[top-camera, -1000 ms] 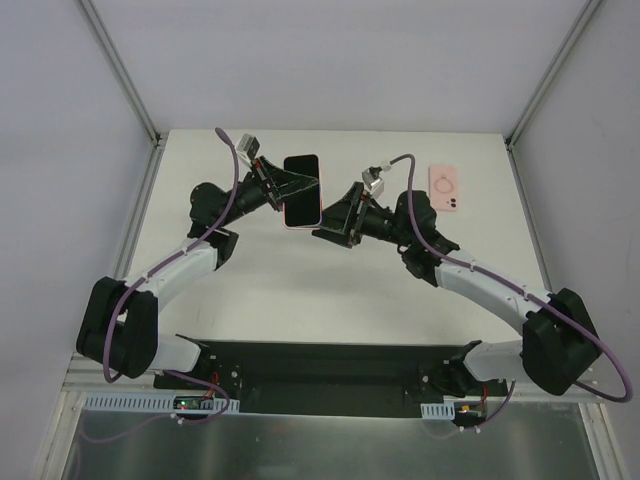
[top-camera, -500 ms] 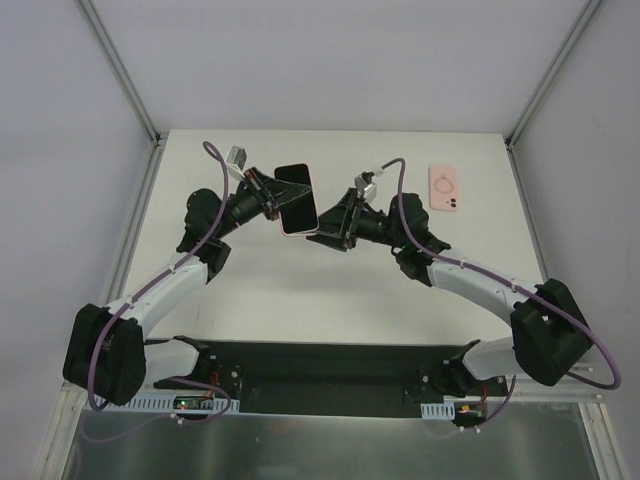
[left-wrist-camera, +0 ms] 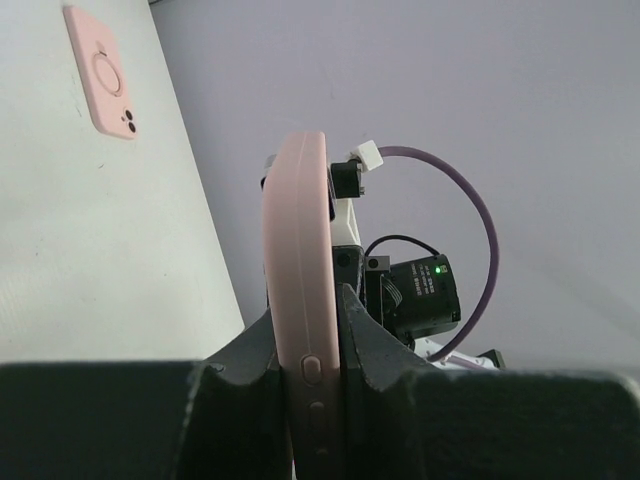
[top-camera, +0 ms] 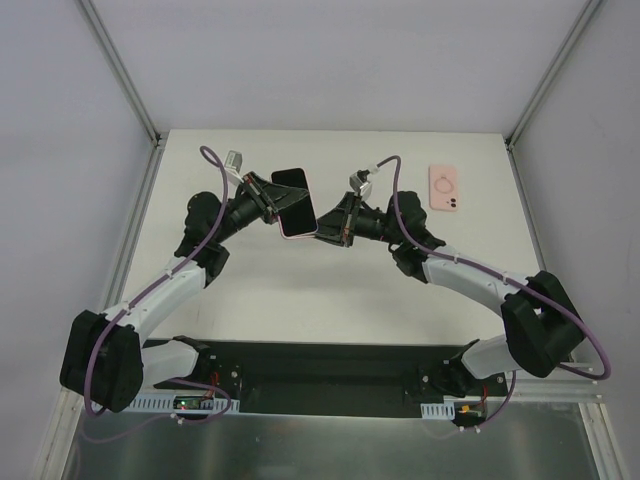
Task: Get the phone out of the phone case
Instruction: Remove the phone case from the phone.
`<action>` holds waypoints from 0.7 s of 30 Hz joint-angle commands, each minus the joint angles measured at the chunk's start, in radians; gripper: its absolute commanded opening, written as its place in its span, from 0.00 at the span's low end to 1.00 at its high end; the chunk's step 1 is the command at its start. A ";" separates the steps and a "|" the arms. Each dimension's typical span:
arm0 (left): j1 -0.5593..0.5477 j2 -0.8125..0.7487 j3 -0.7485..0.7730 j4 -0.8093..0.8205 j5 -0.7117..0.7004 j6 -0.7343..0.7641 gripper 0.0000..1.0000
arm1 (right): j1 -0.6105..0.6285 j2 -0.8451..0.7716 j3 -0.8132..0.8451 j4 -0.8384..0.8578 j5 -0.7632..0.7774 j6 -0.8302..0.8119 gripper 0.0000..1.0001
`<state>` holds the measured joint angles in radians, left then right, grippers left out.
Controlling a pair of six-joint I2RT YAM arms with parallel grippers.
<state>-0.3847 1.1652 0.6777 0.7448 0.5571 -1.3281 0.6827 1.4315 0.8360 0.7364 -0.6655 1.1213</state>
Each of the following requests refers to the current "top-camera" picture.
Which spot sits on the black smartphone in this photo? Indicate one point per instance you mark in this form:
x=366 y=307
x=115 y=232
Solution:
x=299 y=219

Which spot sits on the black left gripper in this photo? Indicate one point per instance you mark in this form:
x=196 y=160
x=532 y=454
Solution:
x=263 y=197

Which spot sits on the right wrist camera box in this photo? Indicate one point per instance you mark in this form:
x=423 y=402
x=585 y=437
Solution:
x=360 y=184

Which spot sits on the aluminium table edge rail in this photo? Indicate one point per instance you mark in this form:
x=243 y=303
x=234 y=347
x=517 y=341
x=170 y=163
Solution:
x=560 y=386

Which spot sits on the white cable duct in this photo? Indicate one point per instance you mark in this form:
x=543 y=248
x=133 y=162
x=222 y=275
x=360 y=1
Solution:
x=444 y=411
x=187 y=404

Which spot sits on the right white cable duct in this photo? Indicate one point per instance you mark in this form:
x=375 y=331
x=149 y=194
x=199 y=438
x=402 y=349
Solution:
x=444 y=411

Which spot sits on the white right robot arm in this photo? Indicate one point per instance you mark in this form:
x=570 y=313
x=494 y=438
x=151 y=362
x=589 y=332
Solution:
x=536 y=337

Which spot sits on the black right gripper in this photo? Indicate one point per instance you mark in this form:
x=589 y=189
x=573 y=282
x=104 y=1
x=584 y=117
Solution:
x=353 y=218

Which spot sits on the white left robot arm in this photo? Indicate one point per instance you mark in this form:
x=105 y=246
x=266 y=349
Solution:
x=106 y=358

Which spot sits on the left white cable duct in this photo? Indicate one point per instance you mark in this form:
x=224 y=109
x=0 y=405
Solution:
x=187 y=404

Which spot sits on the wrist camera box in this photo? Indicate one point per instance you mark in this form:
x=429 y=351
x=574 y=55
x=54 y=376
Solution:
x=233 y=167
x=360 y=184

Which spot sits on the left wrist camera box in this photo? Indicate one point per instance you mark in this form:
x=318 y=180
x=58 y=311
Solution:
x=233 y=167

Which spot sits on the pink silicone phone case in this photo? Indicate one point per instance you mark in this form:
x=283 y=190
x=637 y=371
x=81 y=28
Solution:
x=284 y=235

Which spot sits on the right aluminium frame post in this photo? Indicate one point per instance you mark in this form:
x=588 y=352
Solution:
x=578 y=29

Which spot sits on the aluminium frame post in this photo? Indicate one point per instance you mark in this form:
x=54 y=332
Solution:
x=115 y=63
x=578 y=29

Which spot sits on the left aluminium frame post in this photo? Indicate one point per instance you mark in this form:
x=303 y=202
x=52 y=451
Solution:
x=115 y=63

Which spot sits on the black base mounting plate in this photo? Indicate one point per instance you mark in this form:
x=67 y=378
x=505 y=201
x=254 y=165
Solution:
x=379 y=381

